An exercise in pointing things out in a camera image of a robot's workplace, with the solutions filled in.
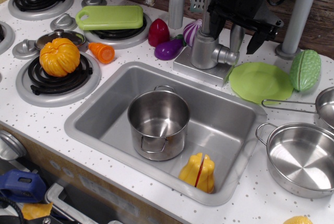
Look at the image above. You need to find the yellow toy lemon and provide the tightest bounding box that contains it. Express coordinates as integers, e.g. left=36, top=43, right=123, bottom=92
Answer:
left=283, top=216, right=313, bottom=224

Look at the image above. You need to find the small steel pot lid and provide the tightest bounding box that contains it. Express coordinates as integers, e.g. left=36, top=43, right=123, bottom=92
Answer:
left=34, top=29, right=87, bottom=52

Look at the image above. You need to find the purple toy eggplant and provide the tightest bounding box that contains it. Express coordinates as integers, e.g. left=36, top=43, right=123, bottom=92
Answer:
left=154, top=34, right=186, bottom=61

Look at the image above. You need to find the grey support pole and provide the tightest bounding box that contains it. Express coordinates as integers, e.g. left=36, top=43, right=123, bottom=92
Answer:
left=275, top=0, right=314, bottom=61

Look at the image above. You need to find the silver faucet lever handle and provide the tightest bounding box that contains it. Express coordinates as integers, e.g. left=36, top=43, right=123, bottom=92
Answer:
left=230, top=23, right=245, bottom=54

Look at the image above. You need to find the yellow cloth piece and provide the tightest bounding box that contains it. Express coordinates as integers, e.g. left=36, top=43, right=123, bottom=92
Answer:
left=21, top=203, right=53, bottom=220

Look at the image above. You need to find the back right stove burner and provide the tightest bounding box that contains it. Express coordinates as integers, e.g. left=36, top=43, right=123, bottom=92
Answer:
left=84, top=14, right=152, bottom=50

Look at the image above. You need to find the black cable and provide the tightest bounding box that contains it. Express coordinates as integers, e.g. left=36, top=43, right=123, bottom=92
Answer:
left=0, top=195, right=28, bottom=224

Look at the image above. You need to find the purple white toy onion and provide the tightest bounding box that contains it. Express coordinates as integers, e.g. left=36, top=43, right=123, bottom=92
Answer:
left=183, top=19, right=202, bottom=47

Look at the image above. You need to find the orange toy carrot piece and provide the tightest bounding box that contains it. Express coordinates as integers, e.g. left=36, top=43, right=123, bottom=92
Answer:
left=88, top=42, right=115, bottom=64

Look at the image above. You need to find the front black stove burner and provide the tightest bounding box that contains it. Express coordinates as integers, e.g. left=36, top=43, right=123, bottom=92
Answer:
left=16, top=52, right=101, bottom=108

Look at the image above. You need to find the wide stainless steel pan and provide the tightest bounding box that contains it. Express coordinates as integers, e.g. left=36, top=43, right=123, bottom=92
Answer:
left=255, top=123, right=333, bottom=198

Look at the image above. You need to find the green toy bitter melon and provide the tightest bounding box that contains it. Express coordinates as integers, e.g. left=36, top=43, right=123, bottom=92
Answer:
left=289, top=50, right=321, bottom=91

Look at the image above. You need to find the grey stove knob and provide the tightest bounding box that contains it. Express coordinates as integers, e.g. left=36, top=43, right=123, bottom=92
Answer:
left=50, top=13, right=77, bottom=31
left=12, top=39, right=40, bottom=60
left=81, top=0, right=107, bottom=7

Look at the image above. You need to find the grey sink basin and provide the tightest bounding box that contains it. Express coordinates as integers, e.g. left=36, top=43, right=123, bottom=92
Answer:
left=64, top=62, right=267, bottom=206

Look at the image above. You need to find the steel saucepan with handle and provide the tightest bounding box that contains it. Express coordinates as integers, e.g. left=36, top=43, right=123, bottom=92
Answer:
left=261, top=87, right=333, bottom=132

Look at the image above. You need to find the grey stove knob back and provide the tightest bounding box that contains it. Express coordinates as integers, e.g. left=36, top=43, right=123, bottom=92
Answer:
left=81, top=0, right=107, bottom=7

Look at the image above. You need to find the grey stove knob middle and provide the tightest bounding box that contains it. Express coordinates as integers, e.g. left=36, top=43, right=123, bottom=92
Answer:
left=50, top=13, right=77, bottom=31

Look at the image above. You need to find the blue clamp tool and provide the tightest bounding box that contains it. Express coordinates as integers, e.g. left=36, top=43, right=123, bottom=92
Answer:
left=1, top=169, right=47, bottom=203

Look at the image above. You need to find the grey stove knob front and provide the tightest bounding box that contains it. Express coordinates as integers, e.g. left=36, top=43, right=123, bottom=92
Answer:
left=12, top=39, right=40, bottom=60

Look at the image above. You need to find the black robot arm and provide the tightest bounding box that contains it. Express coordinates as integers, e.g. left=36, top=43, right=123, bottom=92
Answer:
left=207, top=0, right=285, bottom=54

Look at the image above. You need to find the stainless steel pot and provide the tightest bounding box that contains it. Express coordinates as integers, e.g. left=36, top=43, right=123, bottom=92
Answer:
left=127, top=85, right=190, bottom=161

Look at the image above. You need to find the green toy plate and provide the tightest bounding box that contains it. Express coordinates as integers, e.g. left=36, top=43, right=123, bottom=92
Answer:
left=229, top=62, right=294, bottom=104

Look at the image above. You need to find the silver toy faucet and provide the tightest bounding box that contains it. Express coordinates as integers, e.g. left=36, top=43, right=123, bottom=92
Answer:
left=168, top=0, right=240, bottom=87

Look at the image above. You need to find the orange toy pumpkin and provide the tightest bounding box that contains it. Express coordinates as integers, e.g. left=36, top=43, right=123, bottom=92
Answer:
left=39, top=38, right=80, bottom=77

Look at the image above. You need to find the grey oven knob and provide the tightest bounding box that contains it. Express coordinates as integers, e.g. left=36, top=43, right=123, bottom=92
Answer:
left=1, top=129, right=27, bottom=161

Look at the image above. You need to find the green toy cutting board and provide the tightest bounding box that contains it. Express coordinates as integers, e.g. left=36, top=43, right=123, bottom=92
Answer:
left=75, top=5, right=144, bottom=30

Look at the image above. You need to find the red toy pepper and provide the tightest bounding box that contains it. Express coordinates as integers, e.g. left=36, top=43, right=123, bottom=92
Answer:
left=148, top=18, right=170, bottom=47

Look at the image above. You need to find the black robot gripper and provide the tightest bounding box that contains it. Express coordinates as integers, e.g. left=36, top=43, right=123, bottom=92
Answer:
left=207, top=0, right=284, bottom=54

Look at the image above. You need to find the back left stove burner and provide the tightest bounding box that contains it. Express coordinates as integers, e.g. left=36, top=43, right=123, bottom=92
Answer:
left=8, top=0, right=74, bottom=21

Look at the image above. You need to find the yellow toy bell pepper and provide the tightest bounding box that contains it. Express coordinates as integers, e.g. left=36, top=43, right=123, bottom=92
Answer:
left=178, top=152, right=215, bottom=193

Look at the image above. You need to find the far left stove burner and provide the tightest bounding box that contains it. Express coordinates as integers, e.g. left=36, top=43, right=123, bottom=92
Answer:
left=0, top=21, right=15, bottom=54

